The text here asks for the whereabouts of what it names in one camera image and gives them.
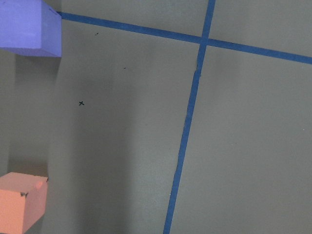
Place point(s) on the orange foam block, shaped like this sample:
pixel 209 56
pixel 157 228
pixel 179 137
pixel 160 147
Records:
pixel 22 201

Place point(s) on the purple foam block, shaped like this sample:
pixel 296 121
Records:
pixel 30 28

